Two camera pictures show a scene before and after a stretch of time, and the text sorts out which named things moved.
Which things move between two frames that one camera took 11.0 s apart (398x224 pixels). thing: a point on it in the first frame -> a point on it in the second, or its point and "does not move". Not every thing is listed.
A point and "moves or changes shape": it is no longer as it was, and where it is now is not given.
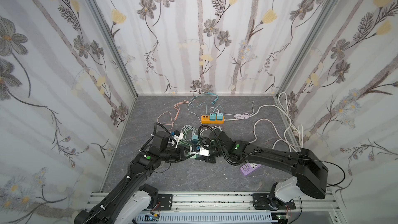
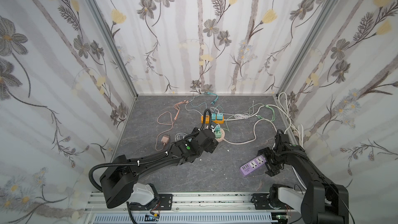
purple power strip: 249,167 does not move
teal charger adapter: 219,116 does not move
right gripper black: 212,153 -> 270,160
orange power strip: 205,119 does not move
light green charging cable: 184,141 moves or changes shape
